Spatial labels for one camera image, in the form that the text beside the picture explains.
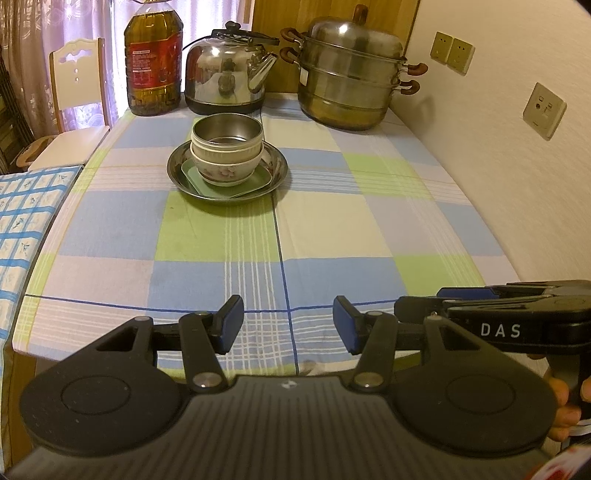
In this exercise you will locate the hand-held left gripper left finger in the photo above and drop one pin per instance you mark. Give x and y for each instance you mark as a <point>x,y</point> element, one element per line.
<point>231,323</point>

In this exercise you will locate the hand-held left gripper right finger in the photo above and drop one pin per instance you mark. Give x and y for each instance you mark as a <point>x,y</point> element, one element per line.
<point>346,323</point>

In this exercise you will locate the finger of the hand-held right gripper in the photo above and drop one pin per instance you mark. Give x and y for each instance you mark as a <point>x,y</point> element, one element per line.
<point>466,292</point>
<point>415,307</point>

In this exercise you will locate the green square plate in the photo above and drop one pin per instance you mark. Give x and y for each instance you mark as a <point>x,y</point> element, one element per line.
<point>256,182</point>

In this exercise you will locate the white floral bowl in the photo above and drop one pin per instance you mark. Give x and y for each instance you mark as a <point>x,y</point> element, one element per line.
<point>226,174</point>

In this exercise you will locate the round stainless steel plate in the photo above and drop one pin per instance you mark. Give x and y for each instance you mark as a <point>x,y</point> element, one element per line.
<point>274,164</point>

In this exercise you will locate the plain white bowl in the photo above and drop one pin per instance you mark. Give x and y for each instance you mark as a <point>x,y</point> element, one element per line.
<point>217,156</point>

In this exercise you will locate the stainless steel bowl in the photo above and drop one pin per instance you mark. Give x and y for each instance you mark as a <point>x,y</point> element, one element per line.
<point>226,129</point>

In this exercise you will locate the person's right hand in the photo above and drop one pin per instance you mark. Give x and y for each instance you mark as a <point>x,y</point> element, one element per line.
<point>565,417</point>

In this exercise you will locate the checked pastel tablecloth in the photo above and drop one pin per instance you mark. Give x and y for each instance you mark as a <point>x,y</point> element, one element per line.
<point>323,221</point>

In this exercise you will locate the red white printed item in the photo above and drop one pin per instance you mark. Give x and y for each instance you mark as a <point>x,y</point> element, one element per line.
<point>563,466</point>

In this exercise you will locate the stainless steel steamer pot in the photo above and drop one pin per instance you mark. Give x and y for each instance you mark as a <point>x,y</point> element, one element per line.
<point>346,92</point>

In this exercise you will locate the blue checked cloth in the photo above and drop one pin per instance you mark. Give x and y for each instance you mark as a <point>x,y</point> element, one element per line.
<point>27,221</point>

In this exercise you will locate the white wooden chair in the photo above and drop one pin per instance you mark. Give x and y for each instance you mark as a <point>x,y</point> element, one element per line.
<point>69,150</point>

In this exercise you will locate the stainless steel kettle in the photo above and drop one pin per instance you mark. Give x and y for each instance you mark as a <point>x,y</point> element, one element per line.
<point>221,78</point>

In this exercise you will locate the cooking oil bottle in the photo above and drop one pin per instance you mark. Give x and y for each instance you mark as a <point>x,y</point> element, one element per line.
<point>154,60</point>

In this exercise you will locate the dark rack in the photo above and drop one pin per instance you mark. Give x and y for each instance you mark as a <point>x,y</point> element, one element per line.
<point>11,129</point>

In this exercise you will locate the wooden board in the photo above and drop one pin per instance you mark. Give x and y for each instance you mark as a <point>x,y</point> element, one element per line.
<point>277,14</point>

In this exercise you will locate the sheer patterned curtain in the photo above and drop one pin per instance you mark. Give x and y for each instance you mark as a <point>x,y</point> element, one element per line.
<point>37,27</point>

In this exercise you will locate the beige wall socket panel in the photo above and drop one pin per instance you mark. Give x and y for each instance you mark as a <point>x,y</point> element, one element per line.
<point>544,110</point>

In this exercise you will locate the beige wall outlet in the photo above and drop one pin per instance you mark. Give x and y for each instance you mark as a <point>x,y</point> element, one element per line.
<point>442,47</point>
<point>461,55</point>

